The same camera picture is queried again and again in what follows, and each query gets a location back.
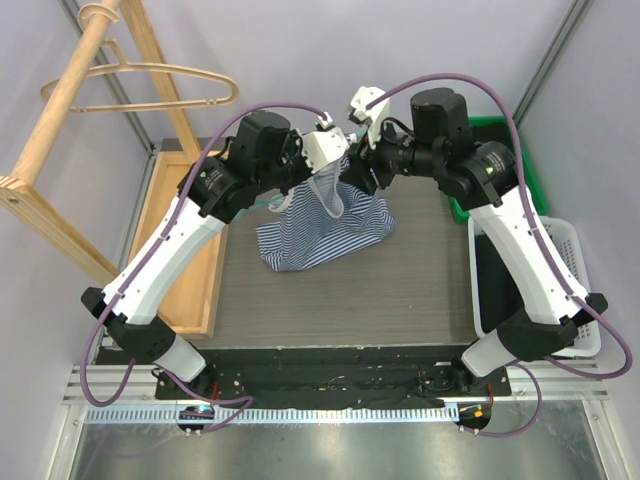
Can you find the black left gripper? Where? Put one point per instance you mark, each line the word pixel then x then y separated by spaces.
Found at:
pixel 295 144

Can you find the white perforated laundry basket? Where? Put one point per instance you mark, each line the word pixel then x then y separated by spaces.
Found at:
pixel 565 239

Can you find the green plastic tray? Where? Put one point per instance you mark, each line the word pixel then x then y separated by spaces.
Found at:
pixel 494 128

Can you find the black garment in basket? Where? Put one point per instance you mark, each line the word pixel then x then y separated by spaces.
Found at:
pixel 498 295

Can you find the blue white striped tank top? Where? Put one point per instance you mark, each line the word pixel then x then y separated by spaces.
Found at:
pixel 304 236

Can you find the wooden clothes rack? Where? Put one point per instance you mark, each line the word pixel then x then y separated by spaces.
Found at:
pixel 93 176

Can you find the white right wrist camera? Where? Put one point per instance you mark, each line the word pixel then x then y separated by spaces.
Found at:
pixel 370 117

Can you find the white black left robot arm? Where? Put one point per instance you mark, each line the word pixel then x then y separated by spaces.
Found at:
pixel 209 198

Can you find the wooden hanger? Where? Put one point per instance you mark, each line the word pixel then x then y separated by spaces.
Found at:
pixel 152 61

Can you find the white slotted cable duct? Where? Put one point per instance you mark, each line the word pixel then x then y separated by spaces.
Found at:
pixel 184 414

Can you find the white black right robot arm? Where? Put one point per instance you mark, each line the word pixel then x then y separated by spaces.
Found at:
pixel 482 177

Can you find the wooden tray base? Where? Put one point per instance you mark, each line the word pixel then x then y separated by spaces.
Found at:
pixel 191 304

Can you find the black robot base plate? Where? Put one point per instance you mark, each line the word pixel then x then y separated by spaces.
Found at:
pixel 374 377

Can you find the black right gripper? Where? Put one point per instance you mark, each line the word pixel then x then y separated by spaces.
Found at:
pixel 365 167

